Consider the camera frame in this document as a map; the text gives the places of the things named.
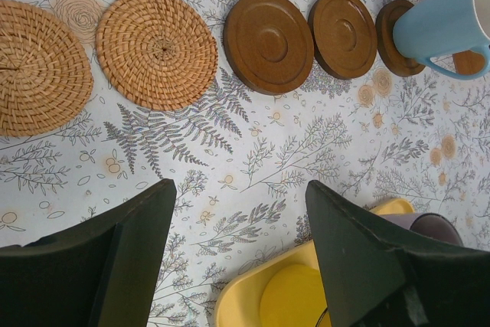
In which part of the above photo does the blue mug cream inside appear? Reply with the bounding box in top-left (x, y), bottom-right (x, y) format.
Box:
top-left (393, 0), bottom-right (489, 80)

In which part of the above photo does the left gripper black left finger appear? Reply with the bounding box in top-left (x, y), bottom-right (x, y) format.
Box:
top-left (1, 179), bottom-right (176, 326)

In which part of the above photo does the light woven coaster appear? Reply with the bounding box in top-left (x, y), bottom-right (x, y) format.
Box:
top-left (96, 0), bottom-right (218, 111)
top-left (1, 0), bottom-right (93, 137)

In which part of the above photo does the purple mug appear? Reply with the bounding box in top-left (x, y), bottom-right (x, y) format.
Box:
top-left (382, 211), bottom-right (465, 247)

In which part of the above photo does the dark brown wooden coaster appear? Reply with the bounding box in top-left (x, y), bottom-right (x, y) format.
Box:
top-left (223, 0), bottom-right (314, 95)
top-left (308, 0), bottom-right (377, 80)
top-left (375, 0), bottom-right (426, 77)

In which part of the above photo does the yellow glass cup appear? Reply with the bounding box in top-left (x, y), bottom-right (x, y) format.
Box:
top-left (260, 264), bottom-right (332, 327)

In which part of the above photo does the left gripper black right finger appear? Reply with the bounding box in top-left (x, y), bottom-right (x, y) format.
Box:
top-left (305, 181), bottom-right (489, 326)

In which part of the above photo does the yellow plastic tray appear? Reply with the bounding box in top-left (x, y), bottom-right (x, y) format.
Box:
top-left (213, 198), bottom-right (416, 327)

